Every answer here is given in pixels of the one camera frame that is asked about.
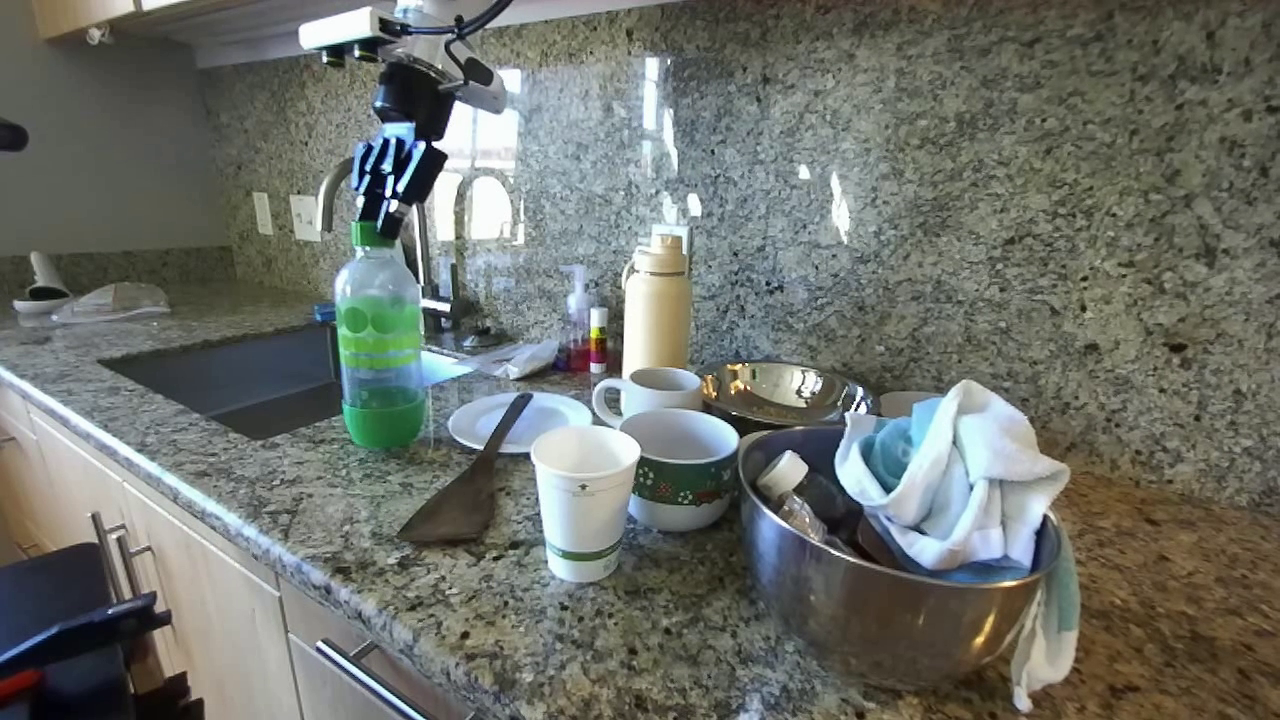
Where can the small clear soap bottle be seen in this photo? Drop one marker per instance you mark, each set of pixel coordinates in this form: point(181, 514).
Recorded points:
point(579, 308)

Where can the small red yellow bottle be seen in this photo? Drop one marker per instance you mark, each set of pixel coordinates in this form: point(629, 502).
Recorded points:
point(598, 342)

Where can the white wall outlet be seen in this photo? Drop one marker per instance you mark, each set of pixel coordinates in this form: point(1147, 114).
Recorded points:
point(305, 216)

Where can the clear plastic packet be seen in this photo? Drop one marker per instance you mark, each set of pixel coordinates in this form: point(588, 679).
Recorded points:
point(515, 361)

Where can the white object on counter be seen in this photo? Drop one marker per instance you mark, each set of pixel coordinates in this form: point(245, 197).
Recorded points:
point(50, 298)

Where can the large steel mixing bowl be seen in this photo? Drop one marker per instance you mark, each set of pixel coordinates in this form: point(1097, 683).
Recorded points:
point(859, 617)

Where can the white capped dark bottle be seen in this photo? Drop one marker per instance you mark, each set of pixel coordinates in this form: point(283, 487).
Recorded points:
point(825, 498)

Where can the cream insulated water bottle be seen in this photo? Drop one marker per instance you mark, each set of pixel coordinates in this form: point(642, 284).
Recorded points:
point(658, 305)

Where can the white and blue towel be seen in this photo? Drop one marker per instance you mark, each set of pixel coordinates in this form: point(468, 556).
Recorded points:
point(959, 483)

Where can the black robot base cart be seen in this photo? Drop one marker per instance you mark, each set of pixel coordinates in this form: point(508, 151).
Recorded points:
point(66, 646)

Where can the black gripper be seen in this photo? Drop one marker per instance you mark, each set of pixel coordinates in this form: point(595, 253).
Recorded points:
point(403, 161)

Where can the small silver dish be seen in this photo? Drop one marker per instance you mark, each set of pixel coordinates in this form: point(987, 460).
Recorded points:
point(777, 393)

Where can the green plastic bottle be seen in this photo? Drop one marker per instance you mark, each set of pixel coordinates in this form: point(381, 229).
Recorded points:
point(376, 346)

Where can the green patterned white mug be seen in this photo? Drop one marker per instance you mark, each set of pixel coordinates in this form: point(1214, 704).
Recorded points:
point(687, 469)

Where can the white round plate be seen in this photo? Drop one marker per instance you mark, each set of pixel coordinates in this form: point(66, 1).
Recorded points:
point(545, 415)

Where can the steel cabinet handle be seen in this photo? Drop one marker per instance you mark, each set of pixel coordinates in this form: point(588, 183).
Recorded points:
point(116, 561)

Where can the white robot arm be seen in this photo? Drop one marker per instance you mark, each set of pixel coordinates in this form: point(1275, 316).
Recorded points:
point(442, 44)

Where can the curved steel faucet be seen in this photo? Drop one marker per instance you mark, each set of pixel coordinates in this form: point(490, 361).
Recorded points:
point(455, 315)

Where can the steel drawer handle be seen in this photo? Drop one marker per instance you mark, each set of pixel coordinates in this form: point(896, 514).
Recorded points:
point(370, 683)

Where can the steel kitchen sink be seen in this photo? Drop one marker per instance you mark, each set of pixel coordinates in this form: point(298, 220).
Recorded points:
point(256, 386)

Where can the white paper cup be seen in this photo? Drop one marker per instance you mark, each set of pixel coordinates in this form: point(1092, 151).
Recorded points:
point(580, 487)

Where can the plain white mug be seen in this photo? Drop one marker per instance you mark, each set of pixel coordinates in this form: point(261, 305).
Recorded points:
point(645, 389)

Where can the dark wooden spatula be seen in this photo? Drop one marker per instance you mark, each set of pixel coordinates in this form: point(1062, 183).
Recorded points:
point(463, 508)

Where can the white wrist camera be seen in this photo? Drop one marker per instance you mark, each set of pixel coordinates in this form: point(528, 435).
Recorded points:
point(357, 34)

